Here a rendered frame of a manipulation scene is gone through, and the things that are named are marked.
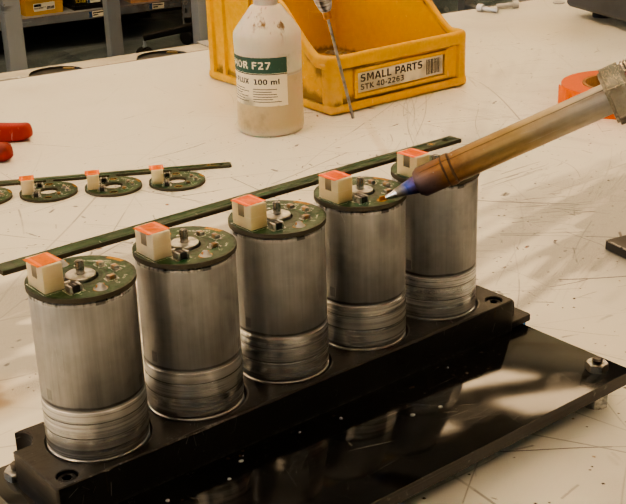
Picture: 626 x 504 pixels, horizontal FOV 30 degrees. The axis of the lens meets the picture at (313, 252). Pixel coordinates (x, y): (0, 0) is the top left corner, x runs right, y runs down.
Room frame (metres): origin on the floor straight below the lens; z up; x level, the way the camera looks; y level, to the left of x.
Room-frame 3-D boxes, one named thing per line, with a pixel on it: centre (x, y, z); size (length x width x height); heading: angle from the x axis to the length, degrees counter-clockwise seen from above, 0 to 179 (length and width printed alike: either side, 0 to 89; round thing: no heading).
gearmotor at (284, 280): (0.28, 0.01, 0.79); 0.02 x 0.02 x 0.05
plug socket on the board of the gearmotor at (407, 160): (0.31, -0.03, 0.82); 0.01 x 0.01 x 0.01; 38
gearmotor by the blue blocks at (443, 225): (0.31, -0.04, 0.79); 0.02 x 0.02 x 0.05
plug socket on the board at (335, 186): (0.29, -0.01, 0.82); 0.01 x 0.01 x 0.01; 38
